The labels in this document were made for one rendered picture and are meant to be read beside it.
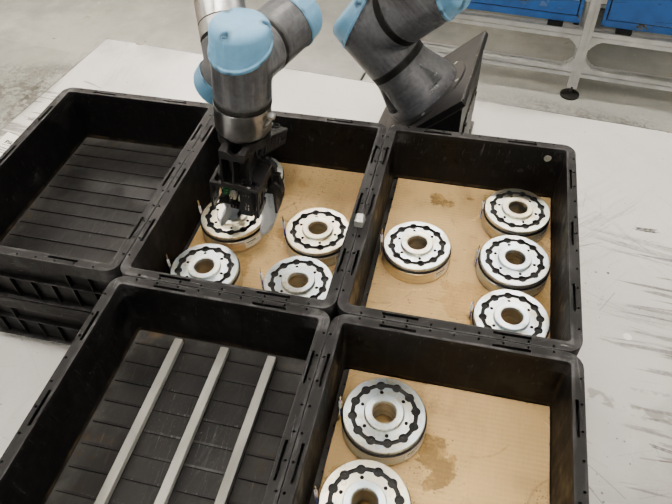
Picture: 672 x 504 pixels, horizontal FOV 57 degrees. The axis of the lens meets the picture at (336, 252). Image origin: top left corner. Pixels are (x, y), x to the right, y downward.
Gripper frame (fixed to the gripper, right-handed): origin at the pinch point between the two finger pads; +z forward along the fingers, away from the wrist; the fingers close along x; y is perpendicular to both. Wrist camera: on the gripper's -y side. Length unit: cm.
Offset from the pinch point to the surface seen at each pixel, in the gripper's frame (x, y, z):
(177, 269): -7.6, 12.5, 0.4
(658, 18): 100, -181, 38
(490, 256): 37.1, 0.6, -4.5
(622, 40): 91, -181, 49
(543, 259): 44.7, -0.5, -5.3
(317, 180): 7.1, -14.4, 1.8
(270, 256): 4.4, 4.7, 2.1
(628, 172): 66, -44, 9
